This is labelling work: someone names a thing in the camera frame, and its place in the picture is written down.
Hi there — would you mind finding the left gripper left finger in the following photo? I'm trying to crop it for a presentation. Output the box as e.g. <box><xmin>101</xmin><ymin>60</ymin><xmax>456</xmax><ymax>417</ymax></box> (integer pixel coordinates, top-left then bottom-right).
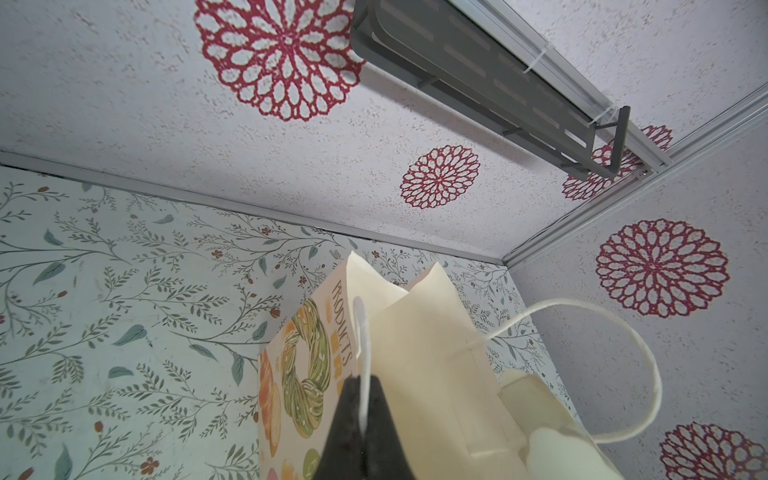
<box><xmin>314</xmin><ymin>376</ymin><xmax>414</xmax><ymax>480</ymax></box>

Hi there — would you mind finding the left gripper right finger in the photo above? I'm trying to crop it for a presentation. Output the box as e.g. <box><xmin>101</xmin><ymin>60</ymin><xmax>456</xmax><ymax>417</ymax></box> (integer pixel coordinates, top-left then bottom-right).
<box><xmin>499</xmin><ymin>369</ymin><xmax>623</xmax><ymax>479</ymax></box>

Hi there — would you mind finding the white paper bag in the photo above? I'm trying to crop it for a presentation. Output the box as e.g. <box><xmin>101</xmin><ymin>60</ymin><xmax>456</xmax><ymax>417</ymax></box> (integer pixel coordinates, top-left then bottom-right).
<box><xmin>258</xmin><ymin>254</ymin><xmax>662</xmax><ymax>479</ymax></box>

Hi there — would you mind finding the grey metal wall shelf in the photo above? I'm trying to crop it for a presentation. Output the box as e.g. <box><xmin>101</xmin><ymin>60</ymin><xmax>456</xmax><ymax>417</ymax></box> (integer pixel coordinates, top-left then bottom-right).
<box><xmin>350</xmin><ymin>0</ymin><xmax>630</xmax><ymax>181</ymax></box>

